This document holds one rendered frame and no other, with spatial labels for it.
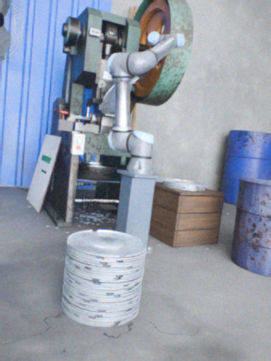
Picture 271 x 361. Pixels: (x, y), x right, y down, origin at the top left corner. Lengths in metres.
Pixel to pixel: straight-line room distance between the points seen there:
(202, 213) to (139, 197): 0.54
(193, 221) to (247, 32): 3.31
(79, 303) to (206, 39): 3.83
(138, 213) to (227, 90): 3.10
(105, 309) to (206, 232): 1.20
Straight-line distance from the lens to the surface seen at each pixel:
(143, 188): 1.82
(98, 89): 2.50
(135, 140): 1.84
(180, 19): 2.51
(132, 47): 2.59
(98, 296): 1.18
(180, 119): 4.24
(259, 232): 1.89
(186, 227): 2.12
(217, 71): 4.58
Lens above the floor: 0.63
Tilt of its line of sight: 7 degrees down
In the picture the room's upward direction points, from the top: 7 degrees clockwise
